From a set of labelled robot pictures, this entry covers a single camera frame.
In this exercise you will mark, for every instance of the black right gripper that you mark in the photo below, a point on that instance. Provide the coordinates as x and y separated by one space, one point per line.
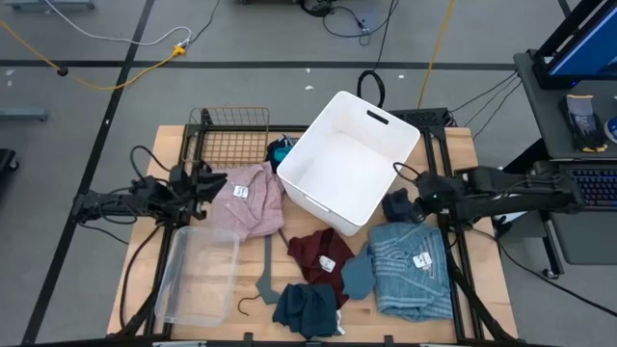
436 193

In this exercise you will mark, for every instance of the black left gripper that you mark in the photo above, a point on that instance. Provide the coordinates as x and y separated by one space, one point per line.
185 190

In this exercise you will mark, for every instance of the small dark navy cloth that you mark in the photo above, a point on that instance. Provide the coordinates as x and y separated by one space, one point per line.
397 205

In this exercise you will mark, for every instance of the pink button shirt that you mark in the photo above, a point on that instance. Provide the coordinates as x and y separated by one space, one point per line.
250 207

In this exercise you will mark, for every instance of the blue striped shirt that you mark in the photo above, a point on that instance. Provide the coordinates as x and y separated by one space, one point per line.
410 289

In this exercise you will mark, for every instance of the slate blue cloth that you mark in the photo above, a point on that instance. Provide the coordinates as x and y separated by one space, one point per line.
359 277

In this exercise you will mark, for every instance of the maroon cloth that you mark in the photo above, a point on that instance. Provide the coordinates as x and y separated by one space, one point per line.
313 250

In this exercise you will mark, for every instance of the dark teal knit cloth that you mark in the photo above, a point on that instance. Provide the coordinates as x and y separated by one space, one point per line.
303 308

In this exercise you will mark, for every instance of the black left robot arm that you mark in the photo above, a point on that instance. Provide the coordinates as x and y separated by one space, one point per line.
111 205

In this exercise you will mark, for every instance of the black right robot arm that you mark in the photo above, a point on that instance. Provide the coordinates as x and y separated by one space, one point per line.
506 197

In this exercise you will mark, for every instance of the white perforated plastic basket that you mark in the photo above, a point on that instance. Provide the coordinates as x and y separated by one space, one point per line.
347 168

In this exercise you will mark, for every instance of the clear plastic bin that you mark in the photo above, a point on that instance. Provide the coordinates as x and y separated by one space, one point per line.
197 279

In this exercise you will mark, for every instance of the grey clothes hanger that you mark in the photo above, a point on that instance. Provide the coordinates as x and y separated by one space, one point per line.
266 284

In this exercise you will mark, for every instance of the dark grey desk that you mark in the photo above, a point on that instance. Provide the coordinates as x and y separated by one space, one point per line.
544 120

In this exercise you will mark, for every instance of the grey keyboard tray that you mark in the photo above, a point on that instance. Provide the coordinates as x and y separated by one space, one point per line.
588 241

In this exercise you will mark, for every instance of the black monitor stand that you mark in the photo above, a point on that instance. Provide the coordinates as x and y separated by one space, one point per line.
542 77

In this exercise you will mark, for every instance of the black backlit keyboard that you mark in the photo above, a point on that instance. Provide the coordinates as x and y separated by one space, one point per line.
600 185

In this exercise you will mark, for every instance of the grey black work gloves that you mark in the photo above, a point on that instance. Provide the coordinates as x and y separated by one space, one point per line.
581 120

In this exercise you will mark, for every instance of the black round floor puck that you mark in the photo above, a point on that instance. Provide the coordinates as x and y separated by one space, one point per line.
61 71

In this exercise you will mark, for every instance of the grey furniture foot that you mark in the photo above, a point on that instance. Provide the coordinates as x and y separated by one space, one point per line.
24 114
48 5

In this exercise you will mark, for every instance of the black computer monitor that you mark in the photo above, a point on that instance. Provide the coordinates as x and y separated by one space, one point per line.
593 48

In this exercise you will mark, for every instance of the black aluminium table frame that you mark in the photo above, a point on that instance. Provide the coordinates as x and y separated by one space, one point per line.
289 128

